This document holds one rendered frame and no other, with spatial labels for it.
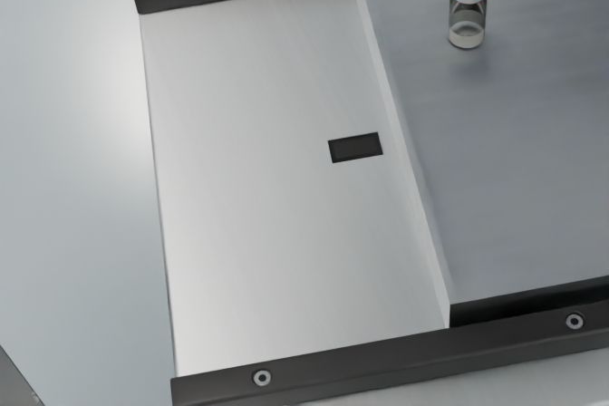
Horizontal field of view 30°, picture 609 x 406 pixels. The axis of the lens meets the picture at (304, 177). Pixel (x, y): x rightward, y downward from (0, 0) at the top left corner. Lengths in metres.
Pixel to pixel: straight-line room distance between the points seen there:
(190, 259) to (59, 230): 1.13
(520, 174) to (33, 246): 1.19
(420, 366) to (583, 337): 0.08
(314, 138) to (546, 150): 0.13
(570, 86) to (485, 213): 0.10
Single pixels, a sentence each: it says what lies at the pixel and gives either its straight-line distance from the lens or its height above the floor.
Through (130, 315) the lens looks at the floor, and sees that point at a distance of 1.64.
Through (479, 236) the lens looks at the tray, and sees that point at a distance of 0.62.
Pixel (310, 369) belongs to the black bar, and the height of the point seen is 0.90.
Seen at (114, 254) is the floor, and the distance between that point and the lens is 1.70.
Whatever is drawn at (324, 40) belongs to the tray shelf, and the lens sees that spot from 0.71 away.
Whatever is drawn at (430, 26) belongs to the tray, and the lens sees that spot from 0.71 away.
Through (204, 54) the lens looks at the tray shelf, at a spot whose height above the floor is 0.88.
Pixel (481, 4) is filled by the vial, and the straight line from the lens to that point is 0.68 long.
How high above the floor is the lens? 1.40
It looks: 54 degrees down
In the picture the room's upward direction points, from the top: 8 degrees counter-clockwise
